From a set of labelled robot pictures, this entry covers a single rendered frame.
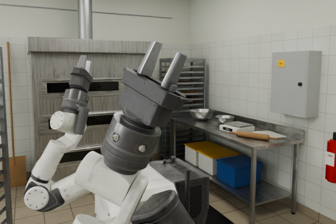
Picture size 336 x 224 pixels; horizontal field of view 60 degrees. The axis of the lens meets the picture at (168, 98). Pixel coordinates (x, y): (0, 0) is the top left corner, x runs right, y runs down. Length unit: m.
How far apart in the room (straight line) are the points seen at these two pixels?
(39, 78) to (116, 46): 0.99
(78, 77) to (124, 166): 0.66
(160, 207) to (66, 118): 0.52
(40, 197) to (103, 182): 0.60
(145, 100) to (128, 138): 0.07
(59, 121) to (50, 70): 2.75
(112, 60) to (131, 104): 3.44
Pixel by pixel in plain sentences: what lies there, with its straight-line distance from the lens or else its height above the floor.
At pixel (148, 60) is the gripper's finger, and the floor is 1.70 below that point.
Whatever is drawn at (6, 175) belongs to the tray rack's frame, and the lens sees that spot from 2.39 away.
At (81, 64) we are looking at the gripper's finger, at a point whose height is 1.69.
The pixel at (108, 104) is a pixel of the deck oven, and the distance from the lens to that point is 3.93.
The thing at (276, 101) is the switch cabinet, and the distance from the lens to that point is 3.61.
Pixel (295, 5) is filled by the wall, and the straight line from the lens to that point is 3.79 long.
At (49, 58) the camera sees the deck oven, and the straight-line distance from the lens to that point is 3.79.
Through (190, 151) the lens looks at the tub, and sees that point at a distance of 4.45.
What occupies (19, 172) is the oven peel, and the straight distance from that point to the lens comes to 4.75.
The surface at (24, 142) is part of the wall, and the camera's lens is 4.92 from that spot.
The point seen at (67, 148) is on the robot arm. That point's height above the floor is 1.40.
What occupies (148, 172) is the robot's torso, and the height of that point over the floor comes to 1.37.
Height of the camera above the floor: 1.69
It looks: 6 degrees down
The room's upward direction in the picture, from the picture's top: straight up
